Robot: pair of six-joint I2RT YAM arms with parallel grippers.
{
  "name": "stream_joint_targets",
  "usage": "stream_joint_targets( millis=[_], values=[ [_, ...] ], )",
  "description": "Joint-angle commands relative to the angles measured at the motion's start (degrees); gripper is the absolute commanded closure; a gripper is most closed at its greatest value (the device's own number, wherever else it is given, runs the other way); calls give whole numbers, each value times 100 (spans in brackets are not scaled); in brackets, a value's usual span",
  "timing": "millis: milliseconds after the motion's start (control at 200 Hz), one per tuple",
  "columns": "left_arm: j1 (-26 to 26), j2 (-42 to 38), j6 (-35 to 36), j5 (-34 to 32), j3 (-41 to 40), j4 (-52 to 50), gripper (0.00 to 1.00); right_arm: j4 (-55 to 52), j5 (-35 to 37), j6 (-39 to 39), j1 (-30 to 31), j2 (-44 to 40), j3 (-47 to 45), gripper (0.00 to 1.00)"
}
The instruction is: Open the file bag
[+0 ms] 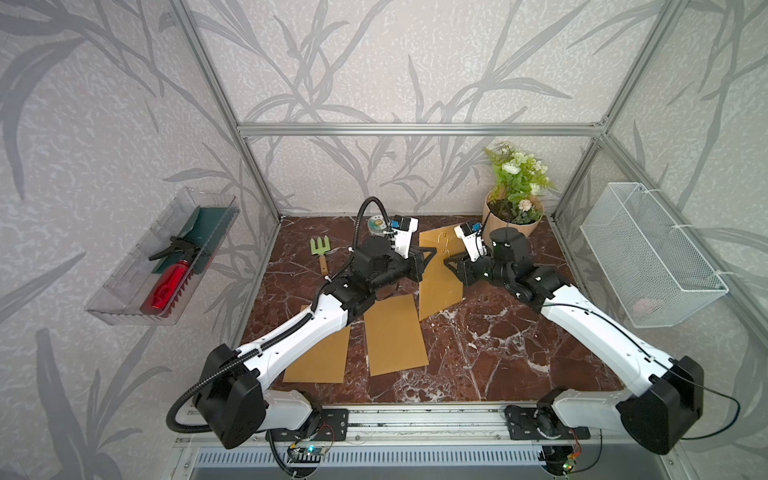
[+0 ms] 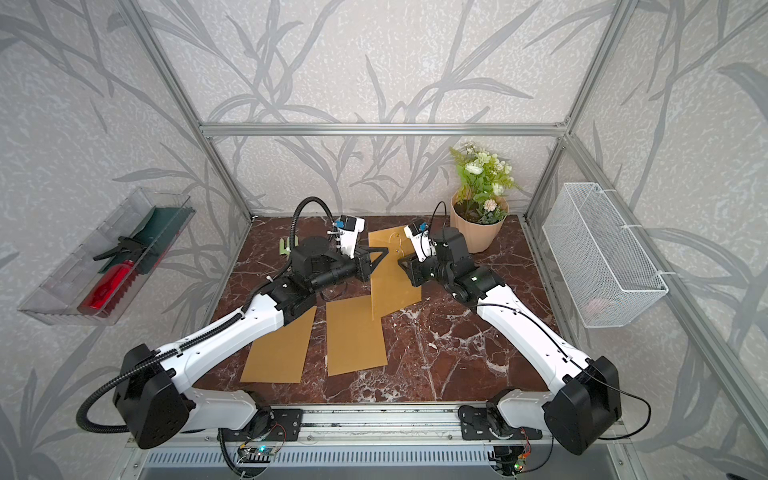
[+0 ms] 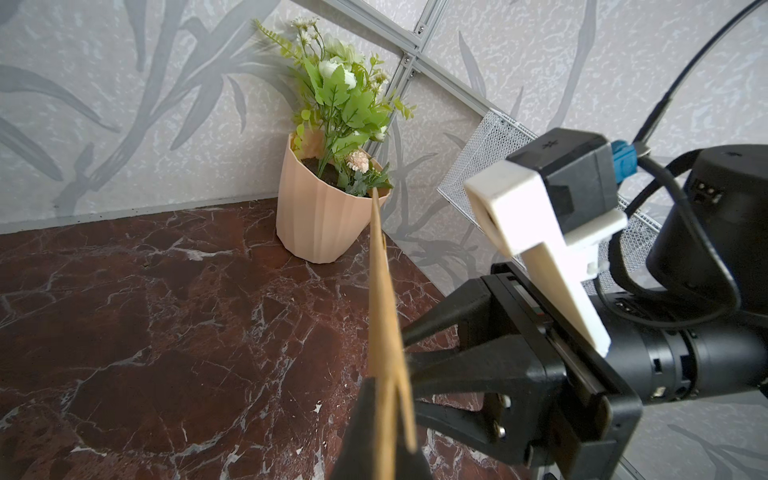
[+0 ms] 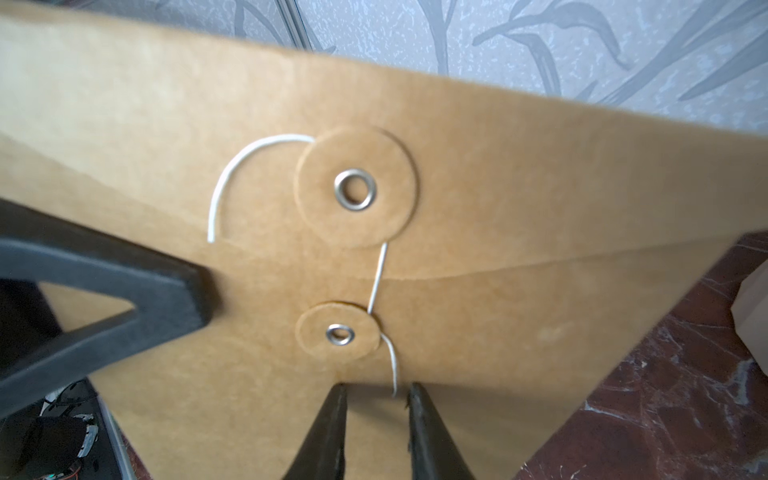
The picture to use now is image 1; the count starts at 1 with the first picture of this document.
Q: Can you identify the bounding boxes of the white wire mesh basket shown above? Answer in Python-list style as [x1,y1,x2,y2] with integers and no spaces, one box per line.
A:
[581,182,729,328]

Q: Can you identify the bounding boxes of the clear plastic wall bin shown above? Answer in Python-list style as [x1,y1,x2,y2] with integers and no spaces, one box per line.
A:
[85,187,240,326]

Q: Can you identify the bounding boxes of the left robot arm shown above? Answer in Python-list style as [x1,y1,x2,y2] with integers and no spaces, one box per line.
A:
[166,236,437,449]

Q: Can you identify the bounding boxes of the green dustpan scoop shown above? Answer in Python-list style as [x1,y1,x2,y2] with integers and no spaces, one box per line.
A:
[149,207,232,274]

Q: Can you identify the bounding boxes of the aluminium frame back bar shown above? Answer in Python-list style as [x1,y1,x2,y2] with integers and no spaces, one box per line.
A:
[237,122,603,138]

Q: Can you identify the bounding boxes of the kraft file bag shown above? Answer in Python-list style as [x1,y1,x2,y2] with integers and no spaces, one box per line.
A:
[364,294,428,376]
[283,327,350,384]
[419,224,466,321]

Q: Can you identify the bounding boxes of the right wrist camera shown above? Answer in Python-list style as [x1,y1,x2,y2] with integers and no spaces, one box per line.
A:
[454,222,487,262]

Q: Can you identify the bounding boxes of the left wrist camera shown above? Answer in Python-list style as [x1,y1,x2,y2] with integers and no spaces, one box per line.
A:
[389,215,418,259]

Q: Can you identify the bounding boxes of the aluminium front rail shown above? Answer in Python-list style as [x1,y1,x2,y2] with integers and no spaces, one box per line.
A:
[173,403,679,450]

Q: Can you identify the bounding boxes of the right circuit board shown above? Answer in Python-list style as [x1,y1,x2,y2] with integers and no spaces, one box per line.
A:
[538,445,582,477]

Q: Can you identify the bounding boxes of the peach flower pot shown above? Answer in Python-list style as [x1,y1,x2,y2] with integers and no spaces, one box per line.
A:
[481,192,544,245]

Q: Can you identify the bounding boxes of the green garden hand fork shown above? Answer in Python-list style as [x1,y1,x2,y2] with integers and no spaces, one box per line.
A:
[310,236,330,276]

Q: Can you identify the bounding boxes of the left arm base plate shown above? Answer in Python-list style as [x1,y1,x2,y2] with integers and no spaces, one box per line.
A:
[271,408,350,442]

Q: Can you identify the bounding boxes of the left circuit board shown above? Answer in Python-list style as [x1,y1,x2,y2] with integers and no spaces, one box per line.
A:
[287,442,333,464]

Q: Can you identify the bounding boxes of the small labelled tin can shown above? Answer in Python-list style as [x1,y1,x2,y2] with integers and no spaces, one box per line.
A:
[367,215,389,237]

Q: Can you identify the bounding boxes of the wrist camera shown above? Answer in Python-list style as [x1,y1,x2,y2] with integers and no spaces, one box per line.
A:
[454,222,487,262]
[389,215,418,259]

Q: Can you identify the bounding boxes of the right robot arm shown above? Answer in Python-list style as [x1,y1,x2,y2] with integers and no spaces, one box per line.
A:
[444,222,709,454]

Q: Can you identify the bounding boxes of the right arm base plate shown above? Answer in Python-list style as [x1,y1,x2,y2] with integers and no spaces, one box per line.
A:
[503,404,591,441]

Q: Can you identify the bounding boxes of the circuit board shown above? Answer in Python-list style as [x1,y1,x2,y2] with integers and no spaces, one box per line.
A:
[538,445,582,477]
[287,442,333,464]

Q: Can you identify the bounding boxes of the green artificial plant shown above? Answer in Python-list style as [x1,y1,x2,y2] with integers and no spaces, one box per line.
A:
[484,142,554,225]

